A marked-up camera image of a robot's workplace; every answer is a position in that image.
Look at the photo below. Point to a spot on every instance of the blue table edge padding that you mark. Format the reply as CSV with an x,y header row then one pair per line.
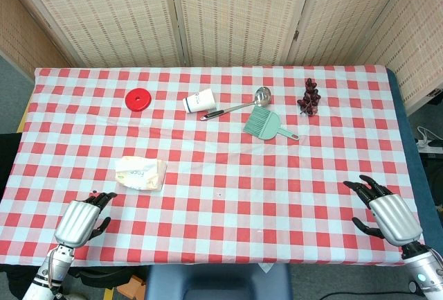
x,y
410,133

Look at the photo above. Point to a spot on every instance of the white power strip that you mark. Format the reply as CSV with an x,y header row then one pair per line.
x,y
427,139

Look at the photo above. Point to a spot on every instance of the bread in plastic bag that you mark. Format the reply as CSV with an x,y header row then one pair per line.
x,y
141,173

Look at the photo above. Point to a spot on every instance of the dark purple grape bunch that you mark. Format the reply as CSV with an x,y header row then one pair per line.
x,y
309,99

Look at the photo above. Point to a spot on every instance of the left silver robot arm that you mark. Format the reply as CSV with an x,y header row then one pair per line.
x,y
48,272

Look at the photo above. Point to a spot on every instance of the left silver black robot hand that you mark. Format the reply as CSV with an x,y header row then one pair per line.
x,y
77,222

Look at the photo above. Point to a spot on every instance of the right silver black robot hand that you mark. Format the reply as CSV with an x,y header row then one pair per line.
x,y
394,218

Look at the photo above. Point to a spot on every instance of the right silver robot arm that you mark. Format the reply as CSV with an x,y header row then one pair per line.
x,y
422,269

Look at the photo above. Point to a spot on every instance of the green plastic dustpan brush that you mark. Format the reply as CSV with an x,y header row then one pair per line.
x,y
264,123

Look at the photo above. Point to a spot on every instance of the red white checkered tablecloth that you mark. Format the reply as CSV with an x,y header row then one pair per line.
x,y
214,175

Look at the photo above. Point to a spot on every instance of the white paper cup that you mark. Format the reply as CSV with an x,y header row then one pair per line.
x,y
198,102

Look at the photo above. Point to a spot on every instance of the red round disc lid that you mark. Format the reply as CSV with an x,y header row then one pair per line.
x,y
138,99

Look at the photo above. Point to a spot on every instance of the beige woven folding screen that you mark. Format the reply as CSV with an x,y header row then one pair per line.
x,y
221,16

